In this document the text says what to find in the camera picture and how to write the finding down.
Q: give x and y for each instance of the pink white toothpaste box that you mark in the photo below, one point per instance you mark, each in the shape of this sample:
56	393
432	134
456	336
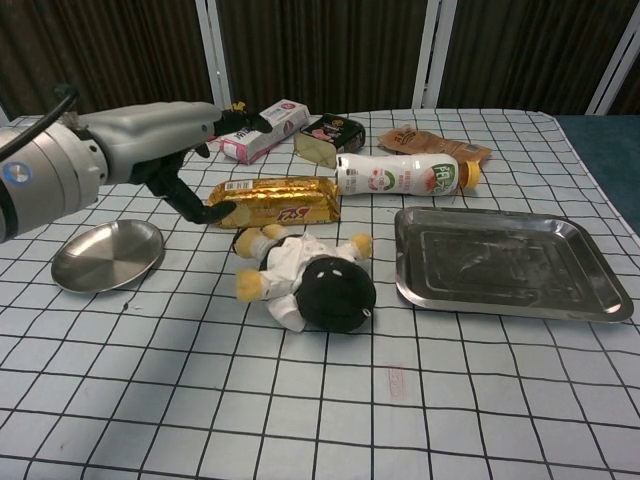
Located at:
250	145

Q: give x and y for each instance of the rectangular stainless steel tray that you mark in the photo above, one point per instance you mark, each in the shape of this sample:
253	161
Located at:
500	260

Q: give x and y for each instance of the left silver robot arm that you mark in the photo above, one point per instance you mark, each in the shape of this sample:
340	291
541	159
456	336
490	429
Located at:
45	180

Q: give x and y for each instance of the dark brown corrugated panel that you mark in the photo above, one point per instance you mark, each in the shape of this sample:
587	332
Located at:
325	50
525	50
630	95
125	50

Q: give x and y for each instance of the brown paper pouch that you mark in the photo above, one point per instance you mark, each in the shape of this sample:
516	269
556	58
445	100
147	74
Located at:
415	140

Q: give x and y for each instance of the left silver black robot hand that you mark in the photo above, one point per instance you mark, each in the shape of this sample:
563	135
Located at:
150	135

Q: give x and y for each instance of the black rectangular tin box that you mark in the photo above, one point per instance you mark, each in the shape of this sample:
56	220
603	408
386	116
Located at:
335	130

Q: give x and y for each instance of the white partition frame post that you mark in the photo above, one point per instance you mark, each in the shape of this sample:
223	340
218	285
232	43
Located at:
2	114
612	70
434	50
217	55

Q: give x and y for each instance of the white black grid tablecloth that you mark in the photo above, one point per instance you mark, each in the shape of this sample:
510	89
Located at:
300	375

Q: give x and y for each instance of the white yogurt drink bottle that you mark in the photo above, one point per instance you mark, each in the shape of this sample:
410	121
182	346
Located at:
390	175

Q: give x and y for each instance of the round stainless steel plate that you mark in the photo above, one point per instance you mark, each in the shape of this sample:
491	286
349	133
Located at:
110	260

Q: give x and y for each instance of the clear packet with dried leaf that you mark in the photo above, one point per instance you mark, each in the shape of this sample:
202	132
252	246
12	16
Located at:
312	147

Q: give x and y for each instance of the plush doll black head white coat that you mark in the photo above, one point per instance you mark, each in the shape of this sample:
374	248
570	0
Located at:
335	295

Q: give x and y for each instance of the gold biscuit packet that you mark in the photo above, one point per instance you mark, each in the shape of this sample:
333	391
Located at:
290	200

